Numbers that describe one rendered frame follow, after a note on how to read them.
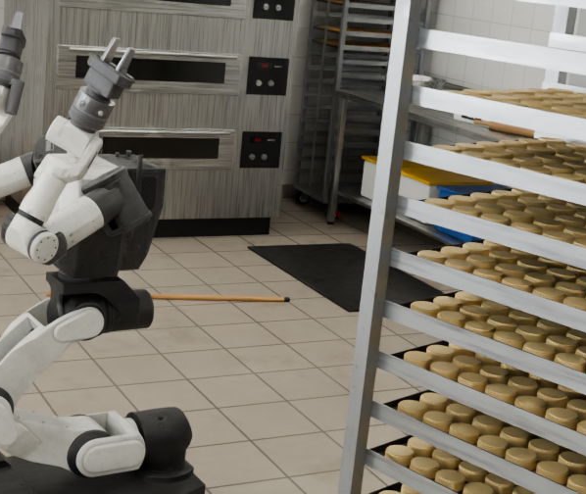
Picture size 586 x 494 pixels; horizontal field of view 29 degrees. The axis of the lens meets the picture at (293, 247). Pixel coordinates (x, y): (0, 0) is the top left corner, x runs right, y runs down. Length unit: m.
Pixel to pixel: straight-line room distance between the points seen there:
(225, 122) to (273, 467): 3.17
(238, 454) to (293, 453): 0.20
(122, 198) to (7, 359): 0.56
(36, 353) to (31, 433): 0.24
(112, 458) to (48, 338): 0.42
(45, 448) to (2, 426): 0.18
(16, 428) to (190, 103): 3.76
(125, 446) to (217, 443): 0.85
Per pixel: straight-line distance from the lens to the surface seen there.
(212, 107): 6.68
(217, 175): 6.78
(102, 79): 2.69
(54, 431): 3.25
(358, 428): 1.97
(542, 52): 1.70
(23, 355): 3.13
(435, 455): 2.04
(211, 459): 3.99
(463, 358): 1.98
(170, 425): 3.40
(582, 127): 1.67
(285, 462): 4.02
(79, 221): 2.80
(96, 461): 3.29
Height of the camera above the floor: 1.70
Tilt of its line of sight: 14 degrees down
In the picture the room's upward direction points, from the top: 6 degrees clockwise
